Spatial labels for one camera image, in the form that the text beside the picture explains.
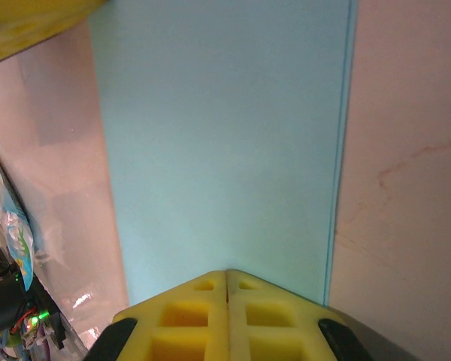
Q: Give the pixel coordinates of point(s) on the black wiring hub green light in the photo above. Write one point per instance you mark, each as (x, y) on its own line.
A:
(32, 321)

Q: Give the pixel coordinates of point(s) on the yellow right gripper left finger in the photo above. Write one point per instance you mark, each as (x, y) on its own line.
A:
(180, 331)

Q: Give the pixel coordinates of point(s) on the aluminium mounting rail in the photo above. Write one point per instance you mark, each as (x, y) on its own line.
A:
(70, 336)

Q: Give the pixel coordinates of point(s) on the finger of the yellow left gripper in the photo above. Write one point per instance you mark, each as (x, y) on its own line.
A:
(19, 26)

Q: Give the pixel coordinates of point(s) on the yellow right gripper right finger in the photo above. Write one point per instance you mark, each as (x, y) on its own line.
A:
(274, 331)

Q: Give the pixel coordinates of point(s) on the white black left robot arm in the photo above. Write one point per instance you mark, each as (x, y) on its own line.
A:
(0, 304)

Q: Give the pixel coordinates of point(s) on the blue yellow snack packet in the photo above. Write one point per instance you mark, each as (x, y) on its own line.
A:
(17, 233)

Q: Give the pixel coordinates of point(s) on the light blue cloth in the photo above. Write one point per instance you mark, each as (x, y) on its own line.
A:
(218, 131)

